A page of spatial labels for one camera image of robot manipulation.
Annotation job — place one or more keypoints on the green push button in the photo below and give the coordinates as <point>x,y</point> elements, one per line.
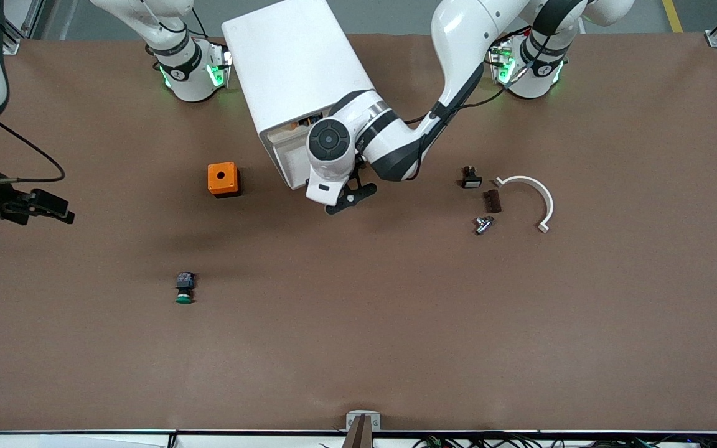
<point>185,287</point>

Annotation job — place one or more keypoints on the orange box with hole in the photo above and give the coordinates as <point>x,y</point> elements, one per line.
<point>221,179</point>

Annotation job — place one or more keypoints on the white drawer cabinet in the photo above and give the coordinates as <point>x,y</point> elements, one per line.
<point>284,56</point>

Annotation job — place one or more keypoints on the black white push switch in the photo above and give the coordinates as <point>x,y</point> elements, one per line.
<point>471,179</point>

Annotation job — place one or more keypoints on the grey metal table bracket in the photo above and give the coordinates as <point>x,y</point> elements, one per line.
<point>363,422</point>

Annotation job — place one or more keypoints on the orange blue button part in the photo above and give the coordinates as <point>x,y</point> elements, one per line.
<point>307,121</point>

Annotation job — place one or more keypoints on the white plastic drawer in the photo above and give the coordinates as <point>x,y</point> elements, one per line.
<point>287,149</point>
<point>295,177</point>
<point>284,135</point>
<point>290,163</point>

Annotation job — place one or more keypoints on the white curved plastic bracket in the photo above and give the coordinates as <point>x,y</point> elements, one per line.
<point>545,196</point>

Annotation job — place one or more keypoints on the brown terminal block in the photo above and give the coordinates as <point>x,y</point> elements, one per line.
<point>492,201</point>

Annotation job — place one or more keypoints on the white table edge rail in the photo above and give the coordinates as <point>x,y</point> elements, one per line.
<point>147,438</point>

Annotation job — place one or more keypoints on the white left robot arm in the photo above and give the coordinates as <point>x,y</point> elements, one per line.
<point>458,31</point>

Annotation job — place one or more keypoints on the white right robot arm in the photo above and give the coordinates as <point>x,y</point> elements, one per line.
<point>187,68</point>

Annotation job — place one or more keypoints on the silver metal key switch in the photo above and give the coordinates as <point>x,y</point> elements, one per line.
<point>483,224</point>

